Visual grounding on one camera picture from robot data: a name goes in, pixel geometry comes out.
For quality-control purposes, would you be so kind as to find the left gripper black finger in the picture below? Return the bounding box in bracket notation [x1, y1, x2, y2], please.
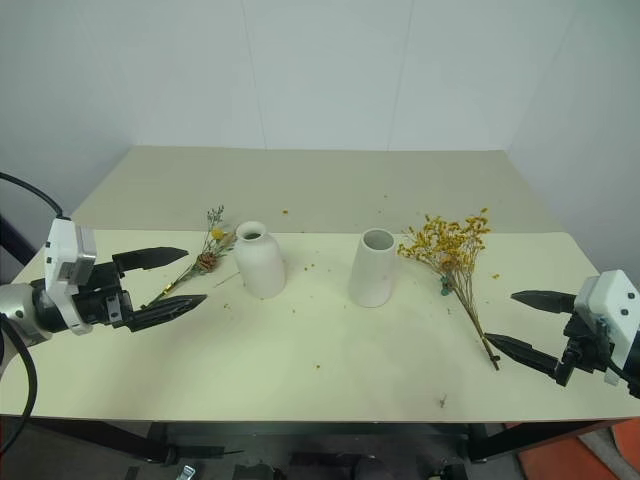
[112, 246, 189, 274]
[126, 293, 209, 334]

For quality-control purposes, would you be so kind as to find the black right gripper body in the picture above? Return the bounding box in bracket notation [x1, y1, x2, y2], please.
[552, 312, 621, 387]

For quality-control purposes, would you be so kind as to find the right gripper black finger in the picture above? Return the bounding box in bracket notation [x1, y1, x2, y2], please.
[510, 289, 580, 316]
[484, 332, 562, 377]

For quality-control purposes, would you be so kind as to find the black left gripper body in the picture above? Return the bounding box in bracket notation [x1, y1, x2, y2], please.
[73, 259, 136, 330]

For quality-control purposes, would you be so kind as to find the white bottle-shaped vase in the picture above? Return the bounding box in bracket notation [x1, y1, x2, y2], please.
[233, 220, 287, 301]

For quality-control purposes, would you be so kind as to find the white tapered vase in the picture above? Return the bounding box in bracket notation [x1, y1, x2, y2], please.
[347, 227, 398, 308]

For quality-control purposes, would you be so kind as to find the small dried bouquet with pinecone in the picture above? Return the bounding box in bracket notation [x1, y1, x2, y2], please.
[141, 204, 242, 309]

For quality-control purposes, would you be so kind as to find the dark purple panel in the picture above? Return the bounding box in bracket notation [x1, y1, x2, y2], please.
[0, 211, 42, 270]

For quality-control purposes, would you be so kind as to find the orange floor object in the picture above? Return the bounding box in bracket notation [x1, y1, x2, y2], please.
[516, 416, 640, 480]

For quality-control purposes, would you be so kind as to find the yellow dried flower bunch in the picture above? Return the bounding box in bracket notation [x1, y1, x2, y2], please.
[396, 206, 502, 373]

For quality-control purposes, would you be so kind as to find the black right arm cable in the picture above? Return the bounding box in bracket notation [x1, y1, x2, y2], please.
[606, 363, 640, 400]

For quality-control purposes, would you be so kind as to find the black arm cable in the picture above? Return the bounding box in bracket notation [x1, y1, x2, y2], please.
[0, 171, 65, 454]
[606, 363, 640, 400]

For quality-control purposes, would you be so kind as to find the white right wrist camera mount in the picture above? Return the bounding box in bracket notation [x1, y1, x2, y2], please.
[573, 269, 640, 385]

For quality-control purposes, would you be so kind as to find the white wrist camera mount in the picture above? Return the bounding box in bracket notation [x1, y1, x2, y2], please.
[42, 216, 97, 336]
[573, 269, 640, 385]

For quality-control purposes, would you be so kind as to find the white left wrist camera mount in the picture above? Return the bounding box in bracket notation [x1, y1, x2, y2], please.
[42, 216, 97, 336]

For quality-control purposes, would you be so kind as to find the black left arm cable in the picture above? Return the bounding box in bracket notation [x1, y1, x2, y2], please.
[0, 171, 65, 454]

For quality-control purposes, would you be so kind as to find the black metal table frame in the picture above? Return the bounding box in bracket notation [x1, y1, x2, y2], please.
[0, 413, 621, 464]

